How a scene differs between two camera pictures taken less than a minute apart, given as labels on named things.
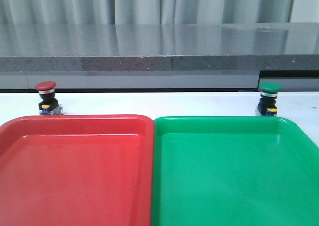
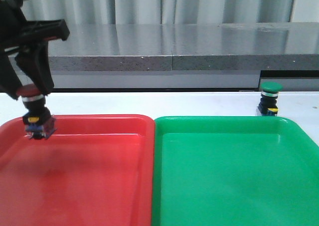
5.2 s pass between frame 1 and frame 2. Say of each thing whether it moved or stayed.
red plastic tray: stayed
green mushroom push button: stayed
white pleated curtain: stayed
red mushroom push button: moved
